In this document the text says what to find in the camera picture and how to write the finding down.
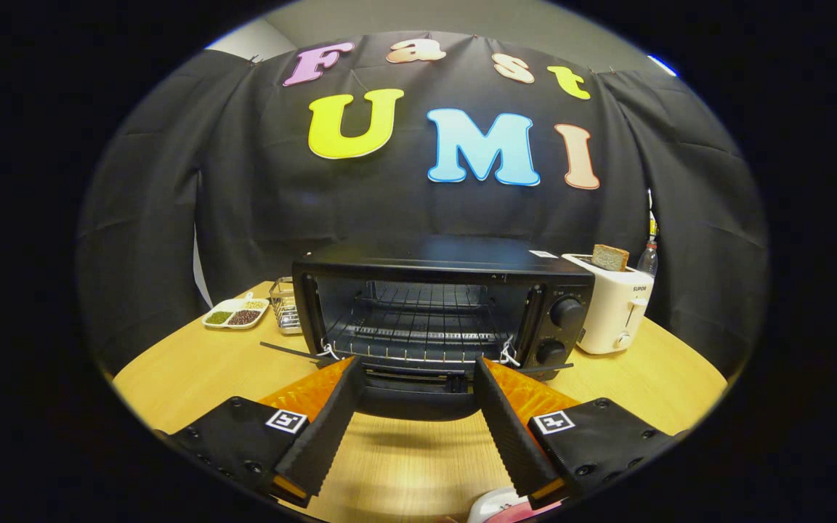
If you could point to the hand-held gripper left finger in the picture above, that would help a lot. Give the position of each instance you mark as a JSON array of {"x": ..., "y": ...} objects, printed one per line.
[{"x": 328, "y": 436}]

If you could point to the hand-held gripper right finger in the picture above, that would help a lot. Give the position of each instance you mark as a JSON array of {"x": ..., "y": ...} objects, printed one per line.
[{"x": 509, "y": 436}]

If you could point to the white square plate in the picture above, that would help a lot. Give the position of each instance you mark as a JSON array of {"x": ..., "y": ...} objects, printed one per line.
[{"x": 486, "y": 505}]

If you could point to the pink meat slice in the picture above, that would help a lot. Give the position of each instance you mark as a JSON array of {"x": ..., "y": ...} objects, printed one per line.
[{"x": 516, "y": 516}]

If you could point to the black toaster oven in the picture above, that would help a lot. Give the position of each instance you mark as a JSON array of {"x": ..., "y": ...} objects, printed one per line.
[{"x": 433, "y": 254}]

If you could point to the white bread toaster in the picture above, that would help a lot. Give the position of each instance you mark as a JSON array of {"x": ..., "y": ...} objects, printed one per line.
[{"x": 611, "y": 312}]

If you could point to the clear glass container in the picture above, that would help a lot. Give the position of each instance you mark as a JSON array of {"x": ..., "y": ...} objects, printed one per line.
[{"x": 285, "y": 305}]

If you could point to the white divided dish with beans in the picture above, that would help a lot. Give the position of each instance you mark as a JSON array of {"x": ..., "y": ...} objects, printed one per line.
[{"x": 233, "y": 314}]

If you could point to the brown bread slice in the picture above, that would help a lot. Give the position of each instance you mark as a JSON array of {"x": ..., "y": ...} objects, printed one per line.
[{"x": 610, "y": 258}]

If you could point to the clear plastic water bottle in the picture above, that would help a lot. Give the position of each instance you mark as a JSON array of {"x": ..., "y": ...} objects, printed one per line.
[{"x": 648, "y": 260}]

